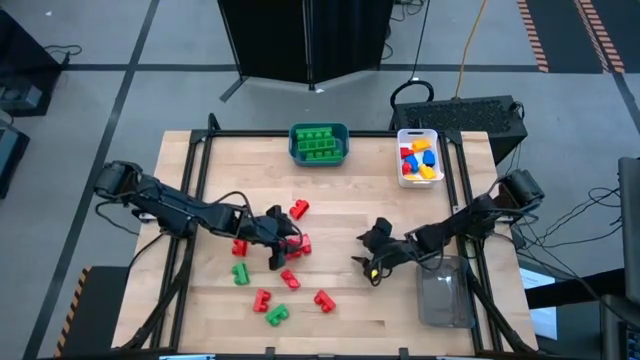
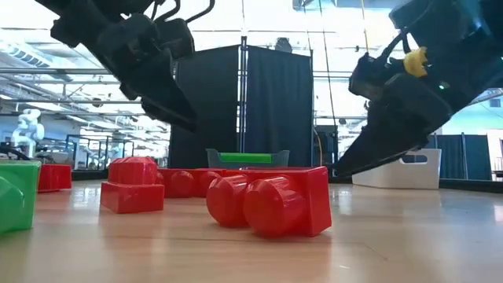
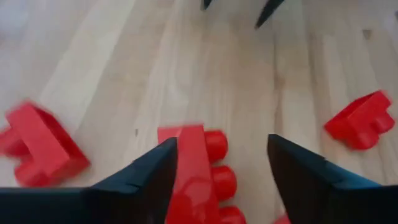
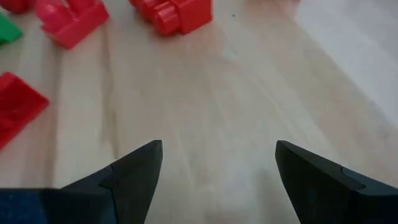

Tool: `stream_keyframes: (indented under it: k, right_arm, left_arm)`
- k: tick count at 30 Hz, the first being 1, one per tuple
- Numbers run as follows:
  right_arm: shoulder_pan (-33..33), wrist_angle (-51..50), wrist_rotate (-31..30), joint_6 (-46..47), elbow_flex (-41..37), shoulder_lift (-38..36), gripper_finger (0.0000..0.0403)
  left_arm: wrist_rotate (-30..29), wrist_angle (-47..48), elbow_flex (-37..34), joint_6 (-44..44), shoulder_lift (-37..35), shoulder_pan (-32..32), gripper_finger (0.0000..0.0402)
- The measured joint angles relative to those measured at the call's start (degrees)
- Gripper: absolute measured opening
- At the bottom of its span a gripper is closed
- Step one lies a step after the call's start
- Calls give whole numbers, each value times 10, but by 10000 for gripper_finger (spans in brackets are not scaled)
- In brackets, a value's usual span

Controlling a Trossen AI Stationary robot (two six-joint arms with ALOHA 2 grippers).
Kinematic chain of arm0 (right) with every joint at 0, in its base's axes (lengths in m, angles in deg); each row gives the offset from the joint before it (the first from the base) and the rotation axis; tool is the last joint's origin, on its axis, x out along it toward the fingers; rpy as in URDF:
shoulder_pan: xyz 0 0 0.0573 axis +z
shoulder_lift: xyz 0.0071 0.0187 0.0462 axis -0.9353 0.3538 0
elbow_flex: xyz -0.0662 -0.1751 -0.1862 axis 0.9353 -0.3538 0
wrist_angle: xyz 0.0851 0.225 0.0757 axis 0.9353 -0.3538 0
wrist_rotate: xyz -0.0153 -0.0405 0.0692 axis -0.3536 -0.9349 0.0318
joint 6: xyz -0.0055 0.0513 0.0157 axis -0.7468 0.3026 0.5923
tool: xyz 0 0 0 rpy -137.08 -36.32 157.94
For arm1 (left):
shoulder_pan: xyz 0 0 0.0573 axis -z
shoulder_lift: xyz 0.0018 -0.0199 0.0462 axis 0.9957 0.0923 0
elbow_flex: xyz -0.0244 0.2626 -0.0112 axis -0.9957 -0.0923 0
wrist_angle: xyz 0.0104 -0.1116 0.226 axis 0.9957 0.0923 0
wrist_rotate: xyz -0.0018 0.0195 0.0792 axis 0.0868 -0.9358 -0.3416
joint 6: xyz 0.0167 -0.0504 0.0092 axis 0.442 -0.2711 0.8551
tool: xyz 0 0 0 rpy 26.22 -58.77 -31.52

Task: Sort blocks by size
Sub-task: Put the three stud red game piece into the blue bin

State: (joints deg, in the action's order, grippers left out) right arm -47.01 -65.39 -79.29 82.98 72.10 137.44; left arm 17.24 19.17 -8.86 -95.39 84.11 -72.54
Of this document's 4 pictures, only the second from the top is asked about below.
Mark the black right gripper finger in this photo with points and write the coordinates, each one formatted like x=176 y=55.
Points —
x=381 y=145

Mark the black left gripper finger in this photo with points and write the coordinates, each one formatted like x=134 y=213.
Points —
x=173 y=118
x=165 y=84

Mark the red two-stud building block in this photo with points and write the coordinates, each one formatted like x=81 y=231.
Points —
x=131 y=198
x=55 y=177
x=271 y=206

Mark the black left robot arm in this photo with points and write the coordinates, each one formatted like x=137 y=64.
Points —
x=78 y=15

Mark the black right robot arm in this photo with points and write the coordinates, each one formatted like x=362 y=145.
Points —
x=471 y=39

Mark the black fabric partition panel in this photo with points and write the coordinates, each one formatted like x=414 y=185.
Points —
x=279 y=106
x=216 y=98

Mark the black perforated computer case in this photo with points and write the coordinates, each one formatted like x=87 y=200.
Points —
x=326 y=145

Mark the black metal background rack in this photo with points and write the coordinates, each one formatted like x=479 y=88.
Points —
x=96 y=136

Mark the dark teal plastic bin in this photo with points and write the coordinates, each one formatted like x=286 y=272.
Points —
x=281 y=159

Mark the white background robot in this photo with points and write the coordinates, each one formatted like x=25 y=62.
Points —
x=29 y=126

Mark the green two-stud building block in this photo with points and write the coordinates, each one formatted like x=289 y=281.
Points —
x=19 y=196

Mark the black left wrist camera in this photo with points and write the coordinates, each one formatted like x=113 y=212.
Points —
x=175 y=37

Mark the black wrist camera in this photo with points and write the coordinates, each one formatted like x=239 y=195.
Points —
x=175 y=37
x=369 y=76

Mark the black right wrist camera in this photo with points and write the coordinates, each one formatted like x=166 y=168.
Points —
x=369 y=76

